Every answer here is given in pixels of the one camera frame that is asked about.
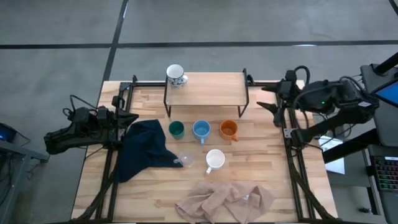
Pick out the navy blue cloth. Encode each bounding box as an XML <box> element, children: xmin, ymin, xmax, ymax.
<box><xmin>115</xmin><ymin>118</ymin><xmax>184</xmax><ymax>184</ymax></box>

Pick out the blue-lit black device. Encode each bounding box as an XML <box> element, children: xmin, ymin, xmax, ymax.
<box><xmin>0</xmin><ymin>123</ymin><xmax>19</xmax><ymax>144</ymax></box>

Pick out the black metal beam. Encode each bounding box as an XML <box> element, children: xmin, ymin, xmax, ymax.
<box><xmin>322</xmin><ymin>129</ymin><xmax>379</xmax><ymax>164</ymax></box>

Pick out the beige cloth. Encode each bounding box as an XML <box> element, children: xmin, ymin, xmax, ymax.
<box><xmin>175</xmin><ymin>179</ymin><xmax>275</xmax><ymax>224</ymax></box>

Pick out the clear glass mug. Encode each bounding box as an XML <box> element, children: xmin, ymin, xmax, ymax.
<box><xmin>173</xmin><ymin>149</ymin><xmax>195</xmax><ymax>169</ymax></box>

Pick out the black aluminium table frame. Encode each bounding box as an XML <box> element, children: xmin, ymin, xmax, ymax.
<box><xmin>70</xmin><ymin>73</ymin><xmax>341</xmax><ymax>224</ymax></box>

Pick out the orange mug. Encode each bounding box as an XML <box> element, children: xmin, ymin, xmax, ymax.
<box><xmin>219</xmin><ymin>119</ymin><xmax>239</xmax><ymax>142</ymax></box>

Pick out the wooden shelf black metal frame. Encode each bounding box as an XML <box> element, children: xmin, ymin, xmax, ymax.
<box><xmin>164</xmin><ymin>67</ymin><xmax>253</xmax><ymax>119</ymax></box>

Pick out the black monitor pole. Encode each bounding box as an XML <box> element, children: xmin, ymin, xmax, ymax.
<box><xmin>374</xmin><ymin>52</ymin><xmax>398</xmax><ymax>75</ymax></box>

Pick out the grey equipment cart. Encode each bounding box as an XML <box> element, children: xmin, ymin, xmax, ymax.
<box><xmin>359</xmin><ymin>63</ymin><xmax>398</xmax><ymax>147</ymax></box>

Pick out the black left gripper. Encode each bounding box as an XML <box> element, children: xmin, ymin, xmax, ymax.
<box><xmin>96</xmin><ymin>105</ymin><xmax>140</xmax><ymax>138</ymax></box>

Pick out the white blue floral mug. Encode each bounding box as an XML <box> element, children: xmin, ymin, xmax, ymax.
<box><xmin>165</xmin><ymin>63</ymin><xmax>189</xmax><ymax>88</ymax></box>

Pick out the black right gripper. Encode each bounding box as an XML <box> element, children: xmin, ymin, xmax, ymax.
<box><xmin>256</xmin><ymin>79</ymin><xmax>302</xmax><ymax>127</ymax></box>

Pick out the blue lit screen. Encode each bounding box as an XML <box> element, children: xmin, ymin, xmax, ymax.
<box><xmin>371</xmin><ymin>79</ymin><xmax>398</xmax><ymax>108</ymax></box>

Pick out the white paper sheet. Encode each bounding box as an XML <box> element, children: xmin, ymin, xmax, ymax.
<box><xmin>320</xmin><ymin>136</ymin><xmax>346</xmax><ymax>175</ymax></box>

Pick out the grey side table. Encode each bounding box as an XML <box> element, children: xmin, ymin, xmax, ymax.
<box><xmin>0</xmin><ymin>138</ymin><xmax>50</xmax><ymax>224</ymax></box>

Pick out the backlit laptop keyboard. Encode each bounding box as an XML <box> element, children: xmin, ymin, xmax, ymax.
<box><xmin>371</xmin><ymin>155</ymin><xmax>398</xmax><ymax>192</ymax></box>

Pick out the green plastic cup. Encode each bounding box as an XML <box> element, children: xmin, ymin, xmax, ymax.
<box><xmin>168</xmin><ymin>120</ymin><xmax>185</xmax><ymax>140</ymax></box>

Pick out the light blue mug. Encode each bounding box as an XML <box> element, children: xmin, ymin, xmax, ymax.
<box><xmin>192</xmin><ymin>119</ymin><xmax>211</xmax><ymax>146</ymax></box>

